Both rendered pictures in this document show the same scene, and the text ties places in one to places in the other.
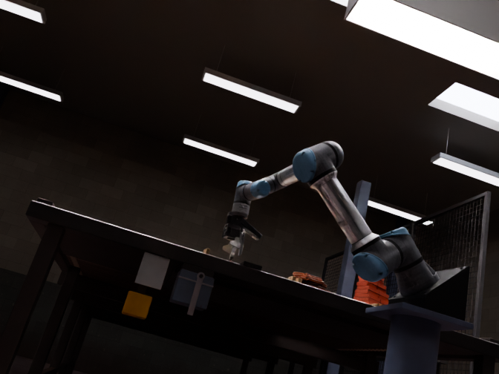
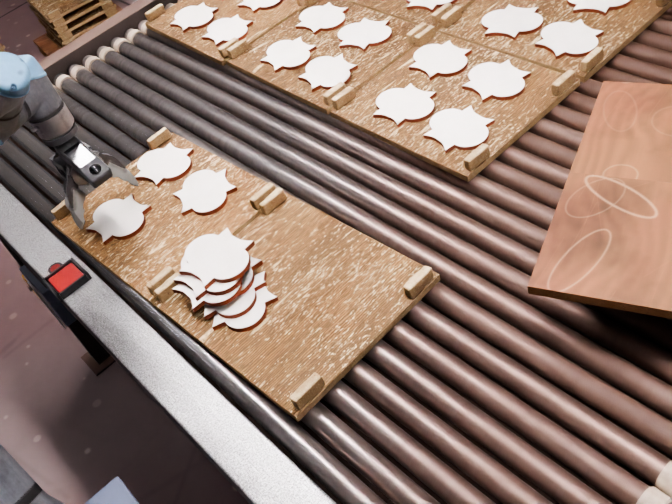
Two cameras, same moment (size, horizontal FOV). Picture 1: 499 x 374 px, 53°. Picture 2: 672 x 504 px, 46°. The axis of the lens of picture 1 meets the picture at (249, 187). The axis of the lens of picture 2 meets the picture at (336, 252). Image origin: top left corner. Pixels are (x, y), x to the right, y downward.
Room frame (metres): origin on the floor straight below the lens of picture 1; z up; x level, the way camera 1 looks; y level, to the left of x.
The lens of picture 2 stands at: (2.11, -1.44, 1.94)
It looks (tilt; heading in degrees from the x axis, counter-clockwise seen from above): 44 degrees down; 72
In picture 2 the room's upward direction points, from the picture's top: 20 degrees counter-clockwise
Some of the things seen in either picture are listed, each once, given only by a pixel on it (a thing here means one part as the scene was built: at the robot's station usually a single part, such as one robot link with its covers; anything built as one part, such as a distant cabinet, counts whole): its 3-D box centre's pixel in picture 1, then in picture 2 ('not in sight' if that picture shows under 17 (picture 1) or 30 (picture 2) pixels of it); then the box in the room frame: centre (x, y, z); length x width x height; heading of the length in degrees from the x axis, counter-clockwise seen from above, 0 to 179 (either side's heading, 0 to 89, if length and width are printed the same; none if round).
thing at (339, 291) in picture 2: not in sight; (291, 292); (2.32, -0.47, 0.93); 0.41 x 0.35 x 0.02; 102
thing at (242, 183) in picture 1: (243, 194); (29, 88); (2.13, 0.01, 1.27); 0.09 x 0.08 x 0.11; 30
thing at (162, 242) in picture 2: not in sight; (164, 209); (2.23, -0.06, 0.93); 0.41 x 0.35 x 0.02; 102
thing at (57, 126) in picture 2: (240, 210); (51, 122); (2.13, 0.01, 1.19); 0.08 x 0.08 x 0.05
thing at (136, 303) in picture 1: (143, 284); not in sight; (1.92, 0.29, 0.74); 0.09 x 0.08 x 0.24; 100
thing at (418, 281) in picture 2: not in sight; (418, 281); (2.50, -0.63, 0.95); 0.06 x 0.02 x 0.03; 12
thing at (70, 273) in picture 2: not in sight; (67, 279); (1.99, -0.09, 0.92); 0.06 x 0.06 x 0.01; 10
